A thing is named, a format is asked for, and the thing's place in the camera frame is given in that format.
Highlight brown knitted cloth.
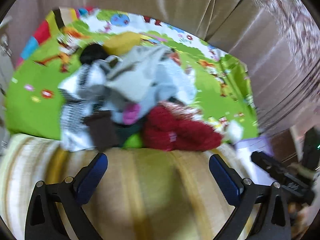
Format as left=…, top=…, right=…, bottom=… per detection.
left=83, top=111, right=119, bottom=152

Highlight red fluffy sock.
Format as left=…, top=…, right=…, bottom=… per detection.
left=142, top=106, right=222, bottom=152

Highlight dark green knitted cloth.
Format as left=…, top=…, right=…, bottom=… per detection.
left=114, top=122, right=143, bottom=147

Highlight white checkered drawstring bag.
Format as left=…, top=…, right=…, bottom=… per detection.
left=58, top=63, right=107, bottom=152

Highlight purple storage box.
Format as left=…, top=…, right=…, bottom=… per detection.
left=235, top=137, right=273, bottom=185

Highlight black fuzzy ball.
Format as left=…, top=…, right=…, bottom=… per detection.
left=79, top=43, right=109, bottom=64

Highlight person's right hand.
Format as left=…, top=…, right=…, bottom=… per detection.
left=289, top=163, right=319, bottom=239

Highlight beige pink curtain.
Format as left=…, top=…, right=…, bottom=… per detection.
left=7, top=0, right=319, bottom=133

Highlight grey plush elephant toy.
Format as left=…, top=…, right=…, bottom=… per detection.
left=104, top=45, right=197, bottom=125

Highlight colourful cartoon play mat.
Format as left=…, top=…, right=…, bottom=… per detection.
left=5, top=8, right=258, bottom=140

